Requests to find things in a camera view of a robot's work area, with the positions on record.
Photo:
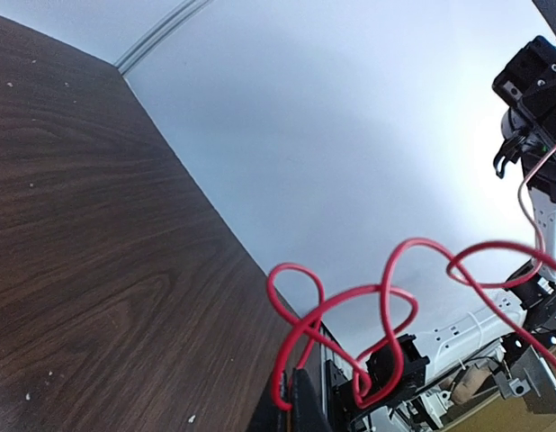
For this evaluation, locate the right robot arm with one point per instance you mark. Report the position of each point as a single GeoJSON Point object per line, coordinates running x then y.
{"type": "Point", "coordinates": [435, 127]}

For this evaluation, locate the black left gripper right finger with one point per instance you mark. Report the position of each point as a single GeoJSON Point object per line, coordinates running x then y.
{"type": "Point", "coordinates": [306, 412]}

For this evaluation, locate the right corner aluminium post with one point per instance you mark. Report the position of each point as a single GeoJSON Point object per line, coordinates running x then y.
{"type": "Point", "coordinates": [158, 33]}

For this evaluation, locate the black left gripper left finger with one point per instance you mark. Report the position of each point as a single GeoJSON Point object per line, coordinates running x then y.
{"type": "Point", "coordinates": [267, 417]}

